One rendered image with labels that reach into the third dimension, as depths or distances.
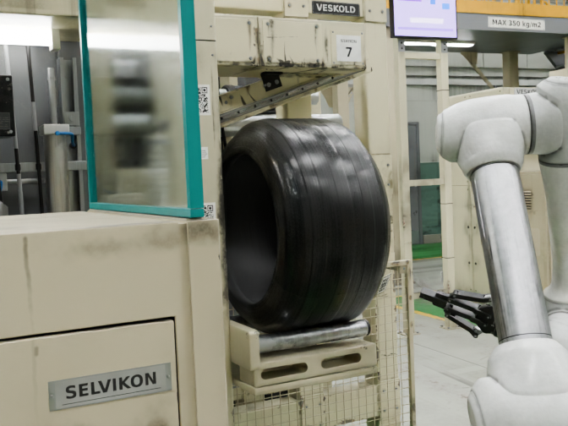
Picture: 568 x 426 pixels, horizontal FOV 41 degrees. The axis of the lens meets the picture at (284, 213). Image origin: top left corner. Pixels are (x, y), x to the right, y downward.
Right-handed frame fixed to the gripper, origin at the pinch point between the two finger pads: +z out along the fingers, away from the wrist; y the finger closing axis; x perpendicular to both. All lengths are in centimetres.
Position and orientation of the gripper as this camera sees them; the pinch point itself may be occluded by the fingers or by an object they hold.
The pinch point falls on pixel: (434, 297)
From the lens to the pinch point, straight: 195.9
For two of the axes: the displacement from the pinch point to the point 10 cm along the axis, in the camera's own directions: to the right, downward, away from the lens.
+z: -9.1, -3.4, 2.4
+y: -1.9, 8.6, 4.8
